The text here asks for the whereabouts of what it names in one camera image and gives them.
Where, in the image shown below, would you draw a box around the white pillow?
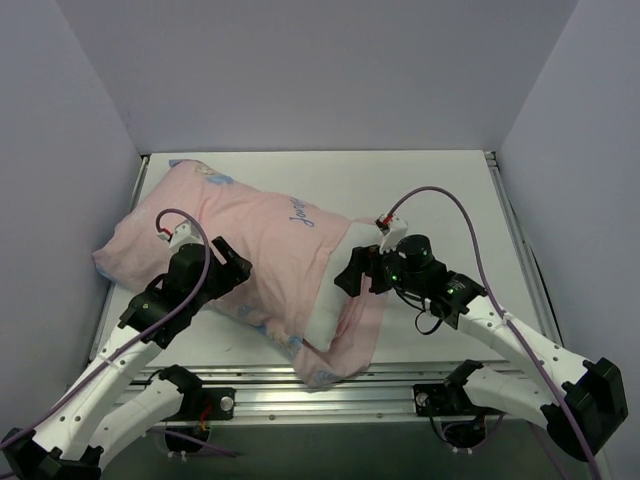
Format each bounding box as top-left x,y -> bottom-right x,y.
302,215 -> 391,352

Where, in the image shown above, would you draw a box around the pink and blue printed pillowcase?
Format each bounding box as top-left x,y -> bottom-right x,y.
93,159 -> 387,388

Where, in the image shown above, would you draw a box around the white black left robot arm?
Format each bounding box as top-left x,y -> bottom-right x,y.
1,237 -> 252,479

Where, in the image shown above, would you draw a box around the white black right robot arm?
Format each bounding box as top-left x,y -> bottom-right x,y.
334,234 -> 628,462

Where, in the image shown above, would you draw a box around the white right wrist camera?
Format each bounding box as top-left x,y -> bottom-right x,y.
375,214 -> 408,254

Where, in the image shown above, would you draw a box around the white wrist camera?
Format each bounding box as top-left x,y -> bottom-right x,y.
375,214 -> 408,254
156,220 -> 202,253

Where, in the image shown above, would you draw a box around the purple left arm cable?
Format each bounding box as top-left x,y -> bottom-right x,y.
0,208 -> 236,458

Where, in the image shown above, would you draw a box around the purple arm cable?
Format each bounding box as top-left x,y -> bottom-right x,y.
0,208 -> 236,458
382,185 -> 601,480

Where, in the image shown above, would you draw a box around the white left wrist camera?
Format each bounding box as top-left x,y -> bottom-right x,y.
156,220 -> 202,253

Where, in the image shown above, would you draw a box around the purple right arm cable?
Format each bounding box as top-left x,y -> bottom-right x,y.
382,185 -> 601,480

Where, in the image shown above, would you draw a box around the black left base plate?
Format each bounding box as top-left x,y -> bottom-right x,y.
167,387 -> 236,422

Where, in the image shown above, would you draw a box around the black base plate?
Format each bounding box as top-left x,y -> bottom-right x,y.
167,387 -> 236,422
412,383 -> 481,417

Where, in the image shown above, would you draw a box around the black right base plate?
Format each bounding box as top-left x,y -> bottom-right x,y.
412,383 -> 481,417

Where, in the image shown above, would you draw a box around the aluminium right side rail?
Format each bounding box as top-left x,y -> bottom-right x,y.
483,151 -> 564,346

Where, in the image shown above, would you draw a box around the aluminium front rail frame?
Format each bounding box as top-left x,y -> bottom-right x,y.
39,363 -> 616,480

